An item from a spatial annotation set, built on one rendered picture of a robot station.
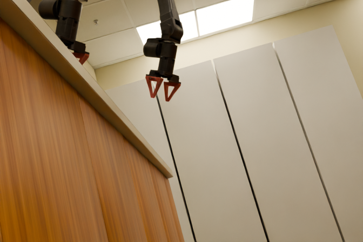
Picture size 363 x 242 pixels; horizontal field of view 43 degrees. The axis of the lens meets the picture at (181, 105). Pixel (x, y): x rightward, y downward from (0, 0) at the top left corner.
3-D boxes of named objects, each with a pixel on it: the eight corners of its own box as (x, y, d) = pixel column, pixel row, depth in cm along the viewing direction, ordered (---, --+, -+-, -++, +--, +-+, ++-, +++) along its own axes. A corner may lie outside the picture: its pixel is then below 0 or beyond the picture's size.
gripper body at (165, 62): (148, 74, 166) (152, 54, 166) (164, 79, 174) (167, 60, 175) (163, 76, 162) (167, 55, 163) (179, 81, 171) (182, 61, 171)
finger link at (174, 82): (152, 98, 170) (156, 73, 170) (162, 101, 176) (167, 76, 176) (167, 100, 166) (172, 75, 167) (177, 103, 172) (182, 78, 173)
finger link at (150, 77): (141, 95, 164) (146, 69, 164) (152, 98, 170) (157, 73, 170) (156, 98, 160) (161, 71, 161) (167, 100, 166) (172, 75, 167)
